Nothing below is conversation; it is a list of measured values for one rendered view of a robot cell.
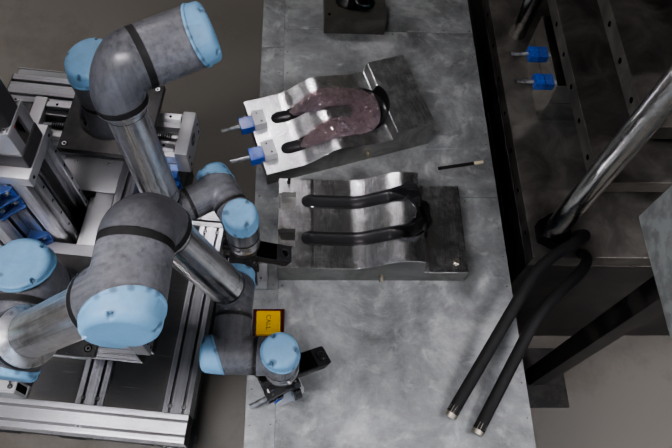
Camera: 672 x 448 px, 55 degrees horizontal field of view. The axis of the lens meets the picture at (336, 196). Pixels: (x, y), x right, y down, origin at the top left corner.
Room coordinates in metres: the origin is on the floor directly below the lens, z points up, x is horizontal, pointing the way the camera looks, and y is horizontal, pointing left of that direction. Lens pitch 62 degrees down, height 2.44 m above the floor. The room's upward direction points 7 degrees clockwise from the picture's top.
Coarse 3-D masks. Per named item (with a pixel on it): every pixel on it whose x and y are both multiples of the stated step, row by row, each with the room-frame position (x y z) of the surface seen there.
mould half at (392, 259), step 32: (320, 192) 0.84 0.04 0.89; (352, 192) 0.85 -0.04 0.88; (448, 192) 0.90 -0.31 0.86; (288, 224) 0.73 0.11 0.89; (320, 224) 0.74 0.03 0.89; (352, 224) 0.75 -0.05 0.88; (384, 224) 0.75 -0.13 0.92; (448, 224) 0.80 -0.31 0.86; (320, 256) 0.65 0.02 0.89; (352, 256) 0.66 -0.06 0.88; (384, 256) 0.66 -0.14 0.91; (416, 256) 0.66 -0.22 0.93; (448, 256) 0.71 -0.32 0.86
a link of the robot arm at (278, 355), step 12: (276, 336) 0.34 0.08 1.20; (288, 336) 0.35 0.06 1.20; (264, 348) 0.32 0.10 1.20; (276, 348) 0.32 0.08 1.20; (288, 348) 0.32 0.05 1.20; (264, 360) 0.30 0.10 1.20; (276, 360) 0.30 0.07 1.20; (288, 360) 0.30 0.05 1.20; (264, 372) 0.28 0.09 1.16; (276, 372) 0.28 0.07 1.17; (288, 372) 0.29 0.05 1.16
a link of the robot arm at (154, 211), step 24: (120, 216) 0.39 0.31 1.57; (144, 216) 0.39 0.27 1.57; (168, 216) 0.41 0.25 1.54; (192, 240) 0.42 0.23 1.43; (192, 264) 0.40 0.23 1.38; (216, 264) 0.42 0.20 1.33; (240, 264) 0.49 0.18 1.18; (216, 288) 0.40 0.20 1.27; (240, 288) 0.43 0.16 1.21; (216, 312) 0.39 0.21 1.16; (240, 312) 0.39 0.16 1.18
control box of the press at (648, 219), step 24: (648, 216) 0.76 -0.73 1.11; (648, 240) 0.71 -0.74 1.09; (648, 288) 0.65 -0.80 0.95; (624, 312) 0.63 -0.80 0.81; (648, 312) 0.61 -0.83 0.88; (576, 336) 0.66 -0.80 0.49; (600, 336) 0.61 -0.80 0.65; (528, 360) 0.70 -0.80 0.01; (552, 360) 0.64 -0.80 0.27; (576, 360) 0.61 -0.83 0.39; (528, 384) 0.61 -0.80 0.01; (552, 384) 0.62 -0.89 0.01
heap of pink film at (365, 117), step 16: (304, 96) 1.14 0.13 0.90; (320, 96) 1.13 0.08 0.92; (336, 96) 1.14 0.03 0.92; (352, 96) 1.16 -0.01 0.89; (368, 96) 1.17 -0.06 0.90; (304, 112) 1.10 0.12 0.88; (352, 112) 1.11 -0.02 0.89; (368, 112) 1.11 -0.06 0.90; (320, 128) 1.03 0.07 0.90; (336, 128) 1.03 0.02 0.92; (352, 128) 1.04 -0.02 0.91; (368, 128) 1.06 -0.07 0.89; (304, 144) 1.00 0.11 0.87
